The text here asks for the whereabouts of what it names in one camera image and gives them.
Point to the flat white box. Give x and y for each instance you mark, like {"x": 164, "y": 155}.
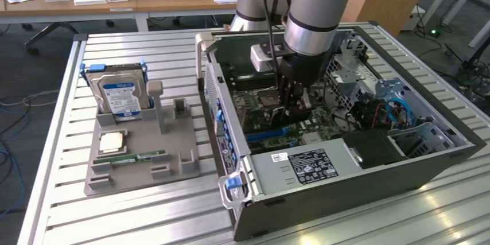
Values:
{"x": 90, "y": 1}

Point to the black floor stand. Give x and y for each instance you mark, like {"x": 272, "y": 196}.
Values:
{"x": 475, "y": 64}

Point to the silver disk bay cage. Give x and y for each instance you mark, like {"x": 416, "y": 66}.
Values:
{"x": 345, "y": 78}

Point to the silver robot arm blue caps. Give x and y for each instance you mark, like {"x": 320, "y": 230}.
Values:
{"x": 315, "y": 12}

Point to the hard disk blue carrier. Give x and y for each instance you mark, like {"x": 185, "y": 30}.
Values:
{"x": 120, "y": 93}

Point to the green RAM stick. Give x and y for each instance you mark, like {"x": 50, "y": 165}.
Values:
{"x": 126, "y": 158}

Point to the white box red button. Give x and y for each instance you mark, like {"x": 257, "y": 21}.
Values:
{"x": 417, "y": 18}

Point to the grey parts rack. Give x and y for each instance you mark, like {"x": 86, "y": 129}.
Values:
{"x": 146, "y": 141}

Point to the green motherboard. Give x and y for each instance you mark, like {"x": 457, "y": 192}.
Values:
{"x": 319, "y": 121}

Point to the black device green light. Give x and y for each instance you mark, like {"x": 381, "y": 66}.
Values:
{"x": 435, "y": 31}

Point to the grey power supply unit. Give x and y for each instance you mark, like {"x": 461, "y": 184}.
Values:
{"x": 276, "y": 176}

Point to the blue card retention latch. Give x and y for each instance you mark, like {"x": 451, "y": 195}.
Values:
{"x": 220, "y": 115}

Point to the black green graphics card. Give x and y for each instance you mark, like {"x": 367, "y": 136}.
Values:
{"x": 277, "y": 121}

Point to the silver chipset heatsink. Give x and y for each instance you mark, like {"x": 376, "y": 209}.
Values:
{"x": 315, "y": 138}

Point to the blue expansion slot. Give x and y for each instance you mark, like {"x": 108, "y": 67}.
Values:
{"x": 268, "y": 136}

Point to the CPU socket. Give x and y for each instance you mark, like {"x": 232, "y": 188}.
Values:
{"x": 265, "y": 100}

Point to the dark wheeled chair base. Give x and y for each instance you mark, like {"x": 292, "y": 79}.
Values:
{"x": 42, "y": 35}

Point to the grey open PC case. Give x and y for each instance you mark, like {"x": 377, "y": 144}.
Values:
{"x": 345, "y": 199}

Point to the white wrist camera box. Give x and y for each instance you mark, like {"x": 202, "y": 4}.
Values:
{"x": 262, "y": 58}

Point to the silver drive bay bracket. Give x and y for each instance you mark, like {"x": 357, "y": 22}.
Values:
{"x": 421, "y": 139}

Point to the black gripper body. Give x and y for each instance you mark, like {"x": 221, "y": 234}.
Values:
{"x": 303, "y": 68}

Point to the silver CPU chip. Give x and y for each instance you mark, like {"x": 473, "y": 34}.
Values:
{"x": 113, "y": 143}

